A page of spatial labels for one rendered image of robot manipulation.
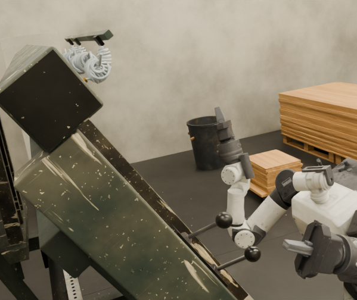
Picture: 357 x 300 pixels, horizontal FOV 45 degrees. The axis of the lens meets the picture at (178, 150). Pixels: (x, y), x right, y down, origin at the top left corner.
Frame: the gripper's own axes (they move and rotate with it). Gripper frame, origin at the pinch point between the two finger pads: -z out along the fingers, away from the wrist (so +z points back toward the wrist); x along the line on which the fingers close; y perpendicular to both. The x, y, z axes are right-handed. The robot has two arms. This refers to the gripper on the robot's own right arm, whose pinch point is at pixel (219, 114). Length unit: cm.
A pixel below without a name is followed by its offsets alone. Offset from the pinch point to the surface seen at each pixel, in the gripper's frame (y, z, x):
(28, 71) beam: 0, -12, 115
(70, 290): 74, 49, 19
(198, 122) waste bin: 112, 2, -428
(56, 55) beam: -4, -13, 114
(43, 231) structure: 14, 9, 104
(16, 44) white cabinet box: 225, -130, -231
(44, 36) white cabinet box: 200, -131, -246
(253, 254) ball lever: -11, 32, 68
